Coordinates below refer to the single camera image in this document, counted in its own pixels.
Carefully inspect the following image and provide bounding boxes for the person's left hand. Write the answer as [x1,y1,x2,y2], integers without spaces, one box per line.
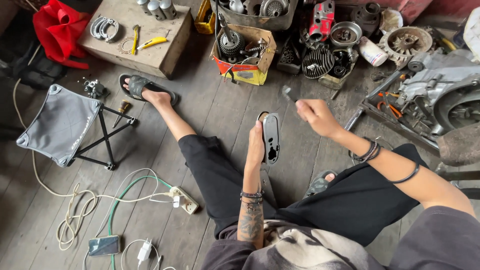
[245,120,268,168]

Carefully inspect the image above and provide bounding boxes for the person's right hand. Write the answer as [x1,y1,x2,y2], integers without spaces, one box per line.
[295,99,344,139]

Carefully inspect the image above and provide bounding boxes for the grey brush tool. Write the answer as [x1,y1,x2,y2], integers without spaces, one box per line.
[281,85,301,104]

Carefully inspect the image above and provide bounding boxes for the black metal engine cover plate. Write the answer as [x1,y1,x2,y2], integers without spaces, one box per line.
[257,111,281,166]

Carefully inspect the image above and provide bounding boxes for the black finned cylinder head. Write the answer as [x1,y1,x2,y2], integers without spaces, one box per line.
[301,46,336,80]

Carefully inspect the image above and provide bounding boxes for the cardboard box of gear parts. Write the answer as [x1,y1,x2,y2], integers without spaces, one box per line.
[209,13,278,86]

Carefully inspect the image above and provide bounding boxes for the long metal wrench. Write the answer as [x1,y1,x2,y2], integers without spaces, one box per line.
[343,69,405,132]

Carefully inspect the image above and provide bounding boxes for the grey patterned sandal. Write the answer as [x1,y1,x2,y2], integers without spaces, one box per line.
[118,73,180,107]
[302,169,338,200]

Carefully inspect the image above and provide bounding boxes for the metal clutch bell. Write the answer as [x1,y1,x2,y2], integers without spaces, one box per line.
[329,21,363,49]

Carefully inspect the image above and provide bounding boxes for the red engine cover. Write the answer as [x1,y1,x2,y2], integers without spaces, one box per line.
[308,0,336,43]

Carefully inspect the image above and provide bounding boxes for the grey crate of engine parts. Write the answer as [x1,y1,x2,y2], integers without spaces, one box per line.
[209,0,300,32]

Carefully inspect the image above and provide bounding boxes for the black trousers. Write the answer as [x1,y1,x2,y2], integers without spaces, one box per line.
[178,134,430,247]

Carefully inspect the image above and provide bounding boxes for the dark engine cylinder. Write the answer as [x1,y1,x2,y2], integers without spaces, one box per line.
[350,1,382,37]

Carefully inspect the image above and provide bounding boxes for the metal flywheel fan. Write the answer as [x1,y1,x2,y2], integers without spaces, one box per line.
[378,26,434,67]

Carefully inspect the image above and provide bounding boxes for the yellow plastic container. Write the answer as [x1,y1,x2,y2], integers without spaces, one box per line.
[194,0,217,35]

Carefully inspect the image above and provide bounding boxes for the grey printed shirt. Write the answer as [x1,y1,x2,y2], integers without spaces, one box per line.
[200,205,480,270]

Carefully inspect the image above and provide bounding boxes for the grey engine block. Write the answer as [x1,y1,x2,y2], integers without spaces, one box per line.
[397,49,480,140]

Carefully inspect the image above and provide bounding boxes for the white power strip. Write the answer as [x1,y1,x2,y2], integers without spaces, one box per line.
[164,186,200,215]

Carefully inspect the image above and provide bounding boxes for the brown rubber tyre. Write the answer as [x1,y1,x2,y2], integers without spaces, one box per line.
[436,121,480,168]

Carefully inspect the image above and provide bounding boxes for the wooden box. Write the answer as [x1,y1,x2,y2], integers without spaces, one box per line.
[77,0,193,80]

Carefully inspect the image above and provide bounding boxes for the yellow utility knife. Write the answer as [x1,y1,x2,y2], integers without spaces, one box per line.
[136,36,169,51]

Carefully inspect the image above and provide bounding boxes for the white sack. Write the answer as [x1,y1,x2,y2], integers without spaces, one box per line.
[463,16,480,63]

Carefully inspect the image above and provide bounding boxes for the small metal carburetor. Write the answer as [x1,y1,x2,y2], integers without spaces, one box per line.
[82,77,110,99]

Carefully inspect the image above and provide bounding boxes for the white charger plug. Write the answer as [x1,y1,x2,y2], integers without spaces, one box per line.
[136,238,153,263]

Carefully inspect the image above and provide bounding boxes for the metal brake shoes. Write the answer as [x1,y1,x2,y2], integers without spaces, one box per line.
[89,15,120,43]

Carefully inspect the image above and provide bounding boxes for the smartphone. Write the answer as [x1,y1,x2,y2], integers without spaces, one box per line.
[88,235,121,258]

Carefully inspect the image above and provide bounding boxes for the grey folding stool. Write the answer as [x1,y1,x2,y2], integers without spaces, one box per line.
[16,84,138,172]

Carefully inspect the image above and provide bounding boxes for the red cloth bag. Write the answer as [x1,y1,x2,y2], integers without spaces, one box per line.
[32,0,93,70]

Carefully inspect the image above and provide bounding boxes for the black bag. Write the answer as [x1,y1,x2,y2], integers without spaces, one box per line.
[0,37,69,91]

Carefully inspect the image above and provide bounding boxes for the dark corded wrist bracelets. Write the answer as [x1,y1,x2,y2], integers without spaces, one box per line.
[348,136,383,164]

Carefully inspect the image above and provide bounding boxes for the orange handled pliers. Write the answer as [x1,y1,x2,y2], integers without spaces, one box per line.
[376,100,403,120]

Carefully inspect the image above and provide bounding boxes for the dark beaded wrist bracelets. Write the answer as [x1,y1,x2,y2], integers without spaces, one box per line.
[239,190,264,205]

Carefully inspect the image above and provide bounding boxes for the wooden handled screwdriver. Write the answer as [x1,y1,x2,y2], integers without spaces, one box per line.
[112,99,132,129]

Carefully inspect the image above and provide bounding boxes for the thin ring gasket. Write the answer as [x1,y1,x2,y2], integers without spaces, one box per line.
[118,37,136,55]

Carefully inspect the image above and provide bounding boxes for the white cable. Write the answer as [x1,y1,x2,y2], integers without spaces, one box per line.
[82,167,178,270]

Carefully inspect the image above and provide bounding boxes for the green cable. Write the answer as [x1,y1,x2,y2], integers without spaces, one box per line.
[107,175,173,270]

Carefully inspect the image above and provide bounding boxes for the beige cable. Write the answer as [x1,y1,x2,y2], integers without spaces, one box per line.
[13,44,174,251]

